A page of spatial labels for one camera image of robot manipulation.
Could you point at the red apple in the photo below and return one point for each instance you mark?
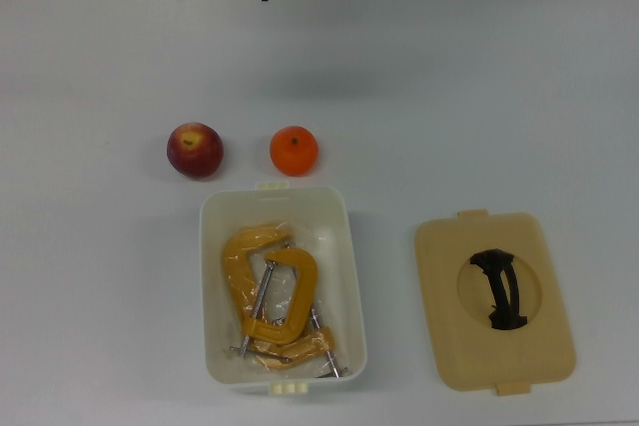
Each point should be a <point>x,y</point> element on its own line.
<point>194,150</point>

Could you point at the orange fruit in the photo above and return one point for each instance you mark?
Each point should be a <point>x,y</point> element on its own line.
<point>294,150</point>

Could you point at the white plastic container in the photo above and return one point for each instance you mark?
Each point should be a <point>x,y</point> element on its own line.
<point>214,246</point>

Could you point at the orange C-clamp in plastic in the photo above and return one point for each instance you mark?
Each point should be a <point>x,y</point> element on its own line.
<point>234,266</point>
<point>304,286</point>

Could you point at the beige plastic lid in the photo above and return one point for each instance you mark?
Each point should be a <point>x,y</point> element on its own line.
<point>439,321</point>

